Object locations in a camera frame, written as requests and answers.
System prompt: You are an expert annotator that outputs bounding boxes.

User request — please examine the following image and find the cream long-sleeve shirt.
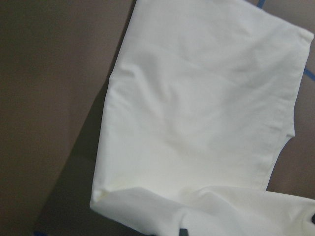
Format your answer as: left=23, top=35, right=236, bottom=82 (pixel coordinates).
left=90, top=0, right=315, bottom=236

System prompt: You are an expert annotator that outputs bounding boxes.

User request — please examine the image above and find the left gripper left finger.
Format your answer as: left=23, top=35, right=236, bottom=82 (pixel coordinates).
left=179, top=228, right=189, bottom=236

